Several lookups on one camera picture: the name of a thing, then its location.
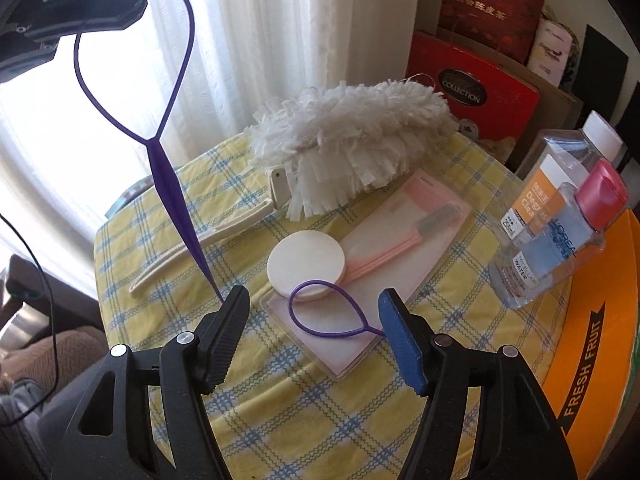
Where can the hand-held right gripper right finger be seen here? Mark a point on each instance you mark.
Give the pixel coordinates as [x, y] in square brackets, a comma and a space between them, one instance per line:
[402, 345]

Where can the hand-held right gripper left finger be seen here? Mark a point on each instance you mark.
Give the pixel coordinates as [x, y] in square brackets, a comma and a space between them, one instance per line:
[227, 335]

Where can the purple hair loop tool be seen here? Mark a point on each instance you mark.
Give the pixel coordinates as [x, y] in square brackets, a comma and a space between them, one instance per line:
[162, 170]
[375, 331]

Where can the small bottle pink cap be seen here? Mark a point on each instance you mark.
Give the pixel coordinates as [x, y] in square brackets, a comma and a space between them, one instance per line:
[545, 260]

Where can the orange cardboard box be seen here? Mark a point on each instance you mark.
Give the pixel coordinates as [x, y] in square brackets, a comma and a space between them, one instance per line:
[600, 360]

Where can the large clear bottle white cap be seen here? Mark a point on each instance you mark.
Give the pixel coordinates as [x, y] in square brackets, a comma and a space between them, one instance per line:
[555, 150]

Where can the clear plastic pouch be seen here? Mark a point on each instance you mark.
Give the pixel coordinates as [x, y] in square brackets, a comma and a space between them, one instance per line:
[345, 345]

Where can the pink eyebrow razor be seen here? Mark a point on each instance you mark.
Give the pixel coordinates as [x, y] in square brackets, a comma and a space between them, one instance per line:
[385, 257]

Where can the yellow checkered tablecloth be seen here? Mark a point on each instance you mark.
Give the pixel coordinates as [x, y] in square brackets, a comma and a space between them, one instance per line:
[300, 410]

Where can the round white cosmetic pad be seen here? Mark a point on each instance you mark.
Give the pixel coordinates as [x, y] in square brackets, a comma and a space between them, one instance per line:
[305, 265]

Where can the white sheer curtain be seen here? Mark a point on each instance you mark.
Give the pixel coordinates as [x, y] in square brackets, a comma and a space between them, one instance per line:
[250, 35]

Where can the printed packet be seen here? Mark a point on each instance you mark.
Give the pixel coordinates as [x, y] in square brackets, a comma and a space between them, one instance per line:
[125, 200]

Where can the dark wooden chair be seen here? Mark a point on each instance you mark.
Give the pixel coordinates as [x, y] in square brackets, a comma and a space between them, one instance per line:
[60, 305]

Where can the white fluffy duster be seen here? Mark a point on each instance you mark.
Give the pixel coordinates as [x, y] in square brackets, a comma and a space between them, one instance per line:
[350, 130]

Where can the red collection gift box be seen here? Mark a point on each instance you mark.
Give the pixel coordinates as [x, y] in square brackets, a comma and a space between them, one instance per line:
[510, 110]

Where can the brown cardboard box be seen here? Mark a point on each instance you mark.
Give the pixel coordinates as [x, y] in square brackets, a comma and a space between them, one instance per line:
[555, 110]

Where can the white tissue pack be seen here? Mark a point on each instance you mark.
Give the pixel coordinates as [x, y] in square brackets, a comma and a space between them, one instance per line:
[550, 50]

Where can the tall red gift bag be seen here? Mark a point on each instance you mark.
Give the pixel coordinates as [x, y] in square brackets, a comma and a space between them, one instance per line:
[490, 10]

